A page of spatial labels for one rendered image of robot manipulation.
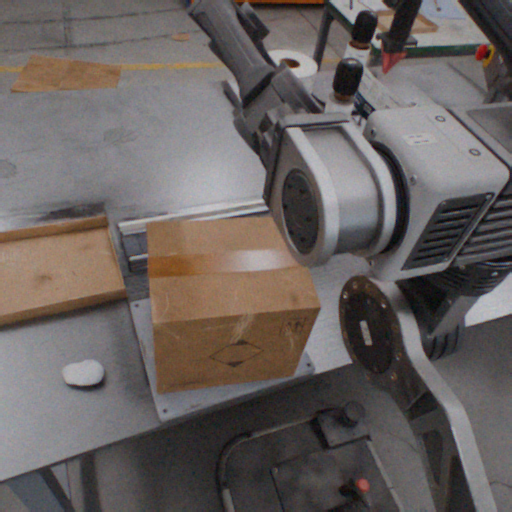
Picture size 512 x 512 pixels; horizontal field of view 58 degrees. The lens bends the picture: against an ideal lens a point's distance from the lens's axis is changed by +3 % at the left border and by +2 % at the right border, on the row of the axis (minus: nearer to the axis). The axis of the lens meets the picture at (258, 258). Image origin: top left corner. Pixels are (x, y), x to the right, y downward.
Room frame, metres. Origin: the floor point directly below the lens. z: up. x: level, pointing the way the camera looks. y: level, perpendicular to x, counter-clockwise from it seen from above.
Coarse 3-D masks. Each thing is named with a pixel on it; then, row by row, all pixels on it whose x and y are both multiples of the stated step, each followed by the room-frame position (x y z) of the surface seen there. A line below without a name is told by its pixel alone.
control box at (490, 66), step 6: (492, 48) 1.21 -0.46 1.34; (492, 54) 1.19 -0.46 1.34; (486, 60) 1.21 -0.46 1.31; (492, 60) 1.17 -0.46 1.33; (486, 66) 1.19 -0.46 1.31; (492, 66) 1.15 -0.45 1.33; (498, 66) 1.11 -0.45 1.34; (486, 72) 1.17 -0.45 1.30; (492, 72) 1.12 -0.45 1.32; (498, 72) 1.09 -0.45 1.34; (486, 78) 1.14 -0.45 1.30; (492, 78) 1.10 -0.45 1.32; (486, 84) 1.12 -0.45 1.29; (492, 84) 1.09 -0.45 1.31
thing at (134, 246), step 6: (258, 216) 0.97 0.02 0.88; (264, 216) 0.97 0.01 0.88; (270, 216) 0.98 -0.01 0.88; (126, 240) 0.78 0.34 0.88; (132, 240) 0.78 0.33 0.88; (138, 240) 0.79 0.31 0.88; (144, 240) 0.79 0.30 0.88; (126, 246) 0.76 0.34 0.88; (132, 246) 0.76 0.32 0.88; (138, 246) 0.77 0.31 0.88; (144, 246) 0.77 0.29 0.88; (126, 252) 0.74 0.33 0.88; (132, 252) 0.74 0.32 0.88; (138, 252) 0.75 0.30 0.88; (144, 252) 0.75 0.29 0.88
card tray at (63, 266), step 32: (64, 224) 0.81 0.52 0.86; (96, 224) 0.84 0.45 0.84; (0, 256) 0.69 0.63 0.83; (32, 256) 0.70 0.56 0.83; (64, 256) 0.72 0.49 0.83; (96, 256) 0.74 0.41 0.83; (0, 288) 0.59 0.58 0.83; (32, 288) 0.61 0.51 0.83; (64, 288) 0.63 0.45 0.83; (96, 288) 0.65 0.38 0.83; (0, 320) 0.50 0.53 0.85
